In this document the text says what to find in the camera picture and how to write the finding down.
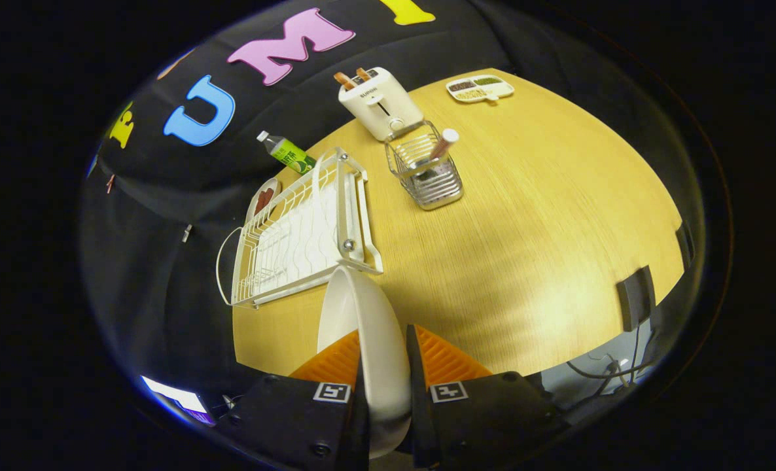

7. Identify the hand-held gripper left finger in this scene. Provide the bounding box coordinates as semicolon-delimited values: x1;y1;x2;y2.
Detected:
224;329;370;471

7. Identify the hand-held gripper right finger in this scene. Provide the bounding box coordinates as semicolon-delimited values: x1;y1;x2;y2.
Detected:
404;323;571;470

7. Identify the white round plate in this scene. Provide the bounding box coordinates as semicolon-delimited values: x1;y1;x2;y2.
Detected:
316;265;412;459

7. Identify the white wire dish rack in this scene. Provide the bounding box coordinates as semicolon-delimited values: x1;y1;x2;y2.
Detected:
216;147;384;309

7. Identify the metal wire basket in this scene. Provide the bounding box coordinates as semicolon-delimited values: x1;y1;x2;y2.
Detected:
385;120;465;211

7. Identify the spoon with red checked handle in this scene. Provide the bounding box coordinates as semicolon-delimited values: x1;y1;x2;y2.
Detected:
421;128;460;181

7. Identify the small grey plate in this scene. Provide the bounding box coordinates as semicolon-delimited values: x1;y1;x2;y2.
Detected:
245;177;282;223

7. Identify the white divided snack dish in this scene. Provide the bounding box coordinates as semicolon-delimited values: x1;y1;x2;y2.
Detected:
446;75;515;105

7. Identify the computer monitor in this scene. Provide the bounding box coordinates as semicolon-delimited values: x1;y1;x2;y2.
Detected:
141;375;217;427

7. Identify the black table clamp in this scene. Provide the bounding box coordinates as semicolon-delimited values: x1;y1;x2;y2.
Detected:
616;265;657;332
675;221;696;266

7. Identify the green label drink bottle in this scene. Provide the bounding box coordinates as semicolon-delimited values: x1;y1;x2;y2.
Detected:
256;130;317;175

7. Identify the white toaster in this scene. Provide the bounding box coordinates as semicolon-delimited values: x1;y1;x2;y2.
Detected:
338;67;424;142

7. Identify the black cable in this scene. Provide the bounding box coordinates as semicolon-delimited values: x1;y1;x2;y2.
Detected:
566;327;654;381

